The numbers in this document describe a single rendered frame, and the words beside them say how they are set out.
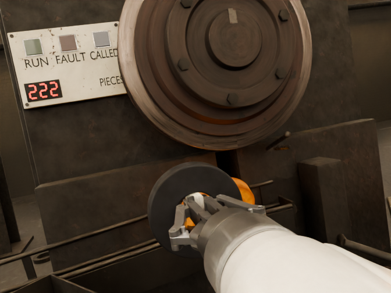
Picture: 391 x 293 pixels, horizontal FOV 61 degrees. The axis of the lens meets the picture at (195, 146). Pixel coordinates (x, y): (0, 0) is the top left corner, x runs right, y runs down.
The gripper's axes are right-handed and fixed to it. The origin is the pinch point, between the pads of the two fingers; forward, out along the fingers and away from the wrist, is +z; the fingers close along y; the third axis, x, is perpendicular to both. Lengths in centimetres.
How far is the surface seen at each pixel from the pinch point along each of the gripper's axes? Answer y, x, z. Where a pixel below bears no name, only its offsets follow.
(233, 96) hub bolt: 14.7, 15.0, 14.4
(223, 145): 13.9, 3.9, 23.0
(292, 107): 33.0, 9.6, 23.3
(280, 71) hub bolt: 26.0, 18.3, 14.5
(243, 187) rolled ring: 15.3, -5.7, 18.0
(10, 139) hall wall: -194, -8, 634
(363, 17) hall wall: 603, 128, 638
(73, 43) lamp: -15, 34, 37
